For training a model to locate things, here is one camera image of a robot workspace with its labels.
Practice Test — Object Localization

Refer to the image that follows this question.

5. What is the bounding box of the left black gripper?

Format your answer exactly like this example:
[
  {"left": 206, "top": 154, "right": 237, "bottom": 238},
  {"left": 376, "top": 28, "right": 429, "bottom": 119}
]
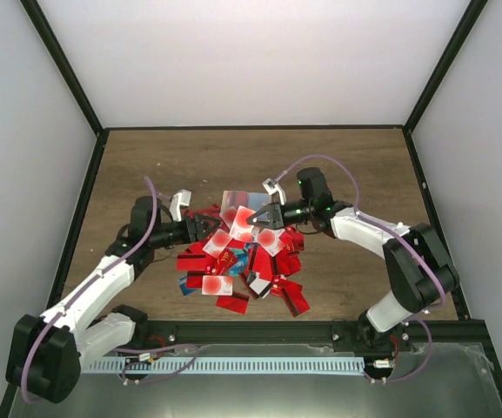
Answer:
[{"left": 151, "top": 214, "right": 222, "bottom": 250}]

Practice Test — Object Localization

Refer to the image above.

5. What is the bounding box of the beige leather card holder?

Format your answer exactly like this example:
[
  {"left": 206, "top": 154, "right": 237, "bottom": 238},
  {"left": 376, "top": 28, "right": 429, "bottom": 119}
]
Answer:
[{"left": 220, "top": 191, "right": 271, "bottom": 213}]

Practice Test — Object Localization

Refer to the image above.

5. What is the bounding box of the red card bottom right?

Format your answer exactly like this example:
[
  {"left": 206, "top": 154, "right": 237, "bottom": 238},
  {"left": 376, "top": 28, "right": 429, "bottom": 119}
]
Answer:
[{"left": 271, "top": 280, "right": 310, "bottom": 317}]

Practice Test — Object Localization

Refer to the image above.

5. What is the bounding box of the light blue cable duct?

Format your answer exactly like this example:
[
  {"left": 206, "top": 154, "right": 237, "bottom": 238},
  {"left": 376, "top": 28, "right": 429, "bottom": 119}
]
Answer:
[{"left": 84, "top": 357, "right": 365, "bottom": 376}]

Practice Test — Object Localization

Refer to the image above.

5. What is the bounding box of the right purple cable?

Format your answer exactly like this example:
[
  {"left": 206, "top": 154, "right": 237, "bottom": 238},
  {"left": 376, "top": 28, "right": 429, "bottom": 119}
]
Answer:
[{"left": 278, "top": 154, "right": 447, "bottom": 384}]

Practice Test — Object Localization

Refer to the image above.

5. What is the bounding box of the red card bottom centre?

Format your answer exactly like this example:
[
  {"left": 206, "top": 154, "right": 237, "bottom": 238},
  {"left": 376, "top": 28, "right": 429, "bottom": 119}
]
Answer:
[{"left": 216, "top": 292, "right": 250, "bottom": 314}]

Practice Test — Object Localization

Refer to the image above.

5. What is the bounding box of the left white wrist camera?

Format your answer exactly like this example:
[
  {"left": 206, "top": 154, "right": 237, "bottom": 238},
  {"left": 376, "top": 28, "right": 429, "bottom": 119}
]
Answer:
[{"left": 169, "top": 189, "right": 191, "bottom": 222}]

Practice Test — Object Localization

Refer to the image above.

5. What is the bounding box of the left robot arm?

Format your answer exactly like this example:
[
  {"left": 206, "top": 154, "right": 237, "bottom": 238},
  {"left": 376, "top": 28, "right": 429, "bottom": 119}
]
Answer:
[{"left": 5, "top": 192, "right": 221, "bottom": 403}]

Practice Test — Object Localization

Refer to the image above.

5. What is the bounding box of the white pink gradient card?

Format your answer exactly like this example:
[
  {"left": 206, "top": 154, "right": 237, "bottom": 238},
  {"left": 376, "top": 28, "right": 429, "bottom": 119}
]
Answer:
[{"left": 203, "top": 228, "right": 231, "bottom": 259}]

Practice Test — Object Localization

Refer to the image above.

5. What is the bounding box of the black front frame rail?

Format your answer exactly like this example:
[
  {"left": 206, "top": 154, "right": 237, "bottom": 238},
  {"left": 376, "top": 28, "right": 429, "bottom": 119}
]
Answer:
[{"left": 138, "top": 320, "right": 489, "bottom": 352}]

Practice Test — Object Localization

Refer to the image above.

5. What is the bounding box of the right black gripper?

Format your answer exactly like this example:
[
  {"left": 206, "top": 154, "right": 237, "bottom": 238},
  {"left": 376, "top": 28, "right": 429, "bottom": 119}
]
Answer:
[{"left": 248, "top": 199, "right": 315, "bottom": 230}]

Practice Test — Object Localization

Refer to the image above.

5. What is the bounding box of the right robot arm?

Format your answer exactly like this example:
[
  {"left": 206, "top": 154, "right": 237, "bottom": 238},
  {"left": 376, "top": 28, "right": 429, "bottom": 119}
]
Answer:
[{"left": 244, "top": 167, "right": 459, "bottom": 351}]

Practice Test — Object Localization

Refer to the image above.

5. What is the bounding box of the white red circle card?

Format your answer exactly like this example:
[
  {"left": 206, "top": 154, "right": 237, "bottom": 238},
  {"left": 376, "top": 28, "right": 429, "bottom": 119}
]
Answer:
[{"left": 257, "top": 229, "right": 291, "bottom": 257}]

